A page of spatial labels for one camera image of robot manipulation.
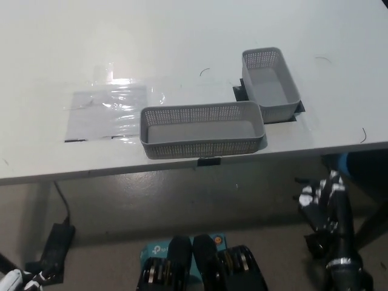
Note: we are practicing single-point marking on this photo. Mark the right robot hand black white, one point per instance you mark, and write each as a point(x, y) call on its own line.
point(315, 200)

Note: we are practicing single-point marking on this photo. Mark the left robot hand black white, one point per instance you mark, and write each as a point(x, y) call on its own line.
point(12, 280)

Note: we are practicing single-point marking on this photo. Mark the grey perforated plastic basket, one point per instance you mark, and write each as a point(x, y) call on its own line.
point(274, 91)
point(194, 150)

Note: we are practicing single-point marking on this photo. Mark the teal router box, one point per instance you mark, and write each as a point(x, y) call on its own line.
point(159, 250)

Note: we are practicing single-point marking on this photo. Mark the left robot body block black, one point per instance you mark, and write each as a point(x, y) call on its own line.
point(169, 266)

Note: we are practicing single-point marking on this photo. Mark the black floor plate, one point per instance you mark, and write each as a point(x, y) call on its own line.
point(53, 271)

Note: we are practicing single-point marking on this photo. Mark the black table foot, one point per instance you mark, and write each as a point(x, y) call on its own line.
point(315, 244)

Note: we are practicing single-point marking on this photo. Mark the blue foam tube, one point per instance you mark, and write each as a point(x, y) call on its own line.
point(343, 162)

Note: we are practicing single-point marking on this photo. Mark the black power adapter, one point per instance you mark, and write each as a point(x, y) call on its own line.
point(57, 245)

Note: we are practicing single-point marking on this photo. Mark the thin black tape strip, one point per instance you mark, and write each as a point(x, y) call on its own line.
point(75, 140)

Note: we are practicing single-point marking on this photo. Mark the clear plastic sheet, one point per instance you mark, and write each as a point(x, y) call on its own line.
point(103, 112)

